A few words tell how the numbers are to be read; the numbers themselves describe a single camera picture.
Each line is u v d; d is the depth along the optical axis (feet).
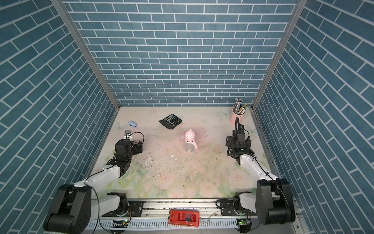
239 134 2.22
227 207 2.42
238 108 3.45
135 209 2.44
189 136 2.71
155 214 2.39
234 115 3.43
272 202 1.35
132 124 3.55
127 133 2.53
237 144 2.23
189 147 3.13
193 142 2.84
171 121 3.55
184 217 2.19
